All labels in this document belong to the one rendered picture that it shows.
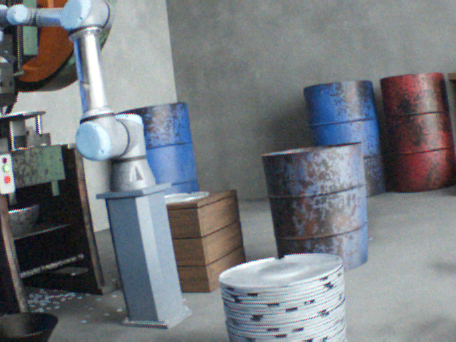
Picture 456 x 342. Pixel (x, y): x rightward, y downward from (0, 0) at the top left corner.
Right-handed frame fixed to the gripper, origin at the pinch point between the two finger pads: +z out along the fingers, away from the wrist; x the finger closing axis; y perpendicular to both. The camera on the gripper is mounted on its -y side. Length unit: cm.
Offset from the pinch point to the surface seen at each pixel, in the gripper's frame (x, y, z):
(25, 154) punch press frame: -13.1, -12.6, 23.4
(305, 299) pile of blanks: 82, -103, 50
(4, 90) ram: -20.7, 2.1, -2.9
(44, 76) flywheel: -55, -7, -12
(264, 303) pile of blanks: 79, -94, 51
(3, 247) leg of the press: 10, -9, 57
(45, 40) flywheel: -59, -5, -31
